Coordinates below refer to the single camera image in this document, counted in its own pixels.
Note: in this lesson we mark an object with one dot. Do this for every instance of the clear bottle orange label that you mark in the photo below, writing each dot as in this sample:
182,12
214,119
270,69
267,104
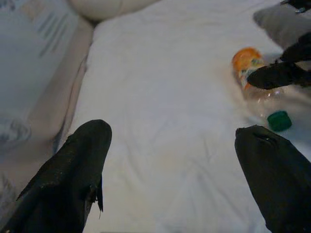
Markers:
243,58

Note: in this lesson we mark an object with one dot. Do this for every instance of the cream long bolster pillow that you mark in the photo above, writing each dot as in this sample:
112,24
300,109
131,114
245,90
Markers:
102,9

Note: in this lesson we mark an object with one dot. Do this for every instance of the white quilted mattress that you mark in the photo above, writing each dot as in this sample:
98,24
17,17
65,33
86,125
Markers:
158,97

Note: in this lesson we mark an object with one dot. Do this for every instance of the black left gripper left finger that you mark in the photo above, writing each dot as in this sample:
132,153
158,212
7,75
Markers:
60,182

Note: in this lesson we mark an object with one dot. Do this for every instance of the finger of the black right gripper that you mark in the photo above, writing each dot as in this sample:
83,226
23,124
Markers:
272,76
301,51

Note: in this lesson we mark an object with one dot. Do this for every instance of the grey plush pillow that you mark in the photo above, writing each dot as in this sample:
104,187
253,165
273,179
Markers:
279,24

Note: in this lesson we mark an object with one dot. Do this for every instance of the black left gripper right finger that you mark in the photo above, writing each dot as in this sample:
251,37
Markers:
279,182

